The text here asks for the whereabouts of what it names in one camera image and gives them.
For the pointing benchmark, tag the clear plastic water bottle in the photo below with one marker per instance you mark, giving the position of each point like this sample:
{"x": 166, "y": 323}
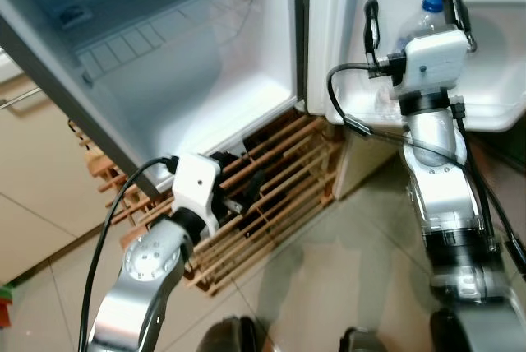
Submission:
{"x": 423, "y": 21}

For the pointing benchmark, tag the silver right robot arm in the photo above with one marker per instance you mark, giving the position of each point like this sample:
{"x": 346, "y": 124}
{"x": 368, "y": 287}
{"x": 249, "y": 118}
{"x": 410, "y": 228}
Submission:
{"x": 440, "y": 179}

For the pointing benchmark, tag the dark grey fridge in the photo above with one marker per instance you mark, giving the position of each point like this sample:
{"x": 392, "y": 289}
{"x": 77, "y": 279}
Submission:
{"x": 246, "y": 56}

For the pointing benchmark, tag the small blue fridge knob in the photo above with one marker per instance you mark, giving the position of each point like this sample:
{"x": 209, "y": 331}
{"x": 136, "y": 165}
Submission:
{"x": 76, "y": 16}

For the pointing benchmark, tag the wooden slatted rack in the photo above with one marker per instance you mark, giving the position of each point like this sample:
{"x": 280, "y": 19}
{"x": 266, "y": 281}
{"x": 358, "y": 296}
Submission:
{"x": 279, "y": 204}

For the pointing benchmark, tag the white side counter unit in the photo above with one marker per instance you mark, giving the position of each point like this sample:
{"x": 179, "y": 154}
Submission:
{"x": 362, "y": 163}

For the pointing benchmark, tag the dark green door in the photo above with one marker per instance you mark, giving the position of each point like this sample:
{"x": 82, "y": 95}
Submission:
{"x": 514, "y": 142}

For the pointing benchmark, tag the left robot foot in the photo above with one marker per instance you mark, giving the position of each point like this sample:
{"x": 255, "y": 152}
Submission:
{"x": 230, "y": 337}

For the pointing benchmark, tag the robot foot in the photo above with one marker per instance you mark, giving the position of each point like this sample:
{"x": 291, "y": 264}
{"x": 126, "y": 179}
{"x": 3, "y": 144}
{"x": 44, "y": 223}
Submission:
{"x": 230, "y": 337}
{"x": 362, "y": 342}

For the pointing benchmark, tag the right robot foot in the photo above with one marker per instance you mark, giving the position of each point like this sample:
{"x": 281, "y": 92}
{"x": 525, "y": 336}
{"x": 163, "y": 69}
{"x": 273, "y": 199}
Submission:
{"x": 362, "y": 342}

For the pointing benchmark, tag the green flat board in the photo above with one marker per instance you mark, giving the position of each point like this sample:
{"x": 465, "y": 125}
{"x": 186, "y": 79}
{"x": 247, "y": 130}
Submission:
{"x": 6, "y": 292}

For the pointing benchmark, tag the orange flat board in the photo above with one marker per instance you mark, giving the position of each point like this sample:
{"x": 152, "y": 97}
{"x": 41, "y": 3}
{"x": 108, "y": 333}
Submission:
{"x": 3, "y": 312}

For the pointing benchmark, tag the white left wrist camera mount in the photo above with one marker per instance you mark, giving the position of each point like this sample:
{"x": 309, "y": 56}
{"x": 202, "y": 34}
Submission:
{"x": 196, "y": 183}

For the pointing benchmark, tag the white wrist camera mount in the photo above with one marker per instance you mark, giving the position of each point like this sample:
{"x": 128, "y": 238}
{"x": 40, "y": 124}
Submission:
{"x": 196, "y": 183}
{"x": 431, "y": 60}

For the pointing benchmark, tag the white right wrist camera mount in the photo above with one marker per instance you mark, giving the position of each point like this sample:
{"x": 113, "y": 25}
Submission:
{"x": 431, "y": 60}

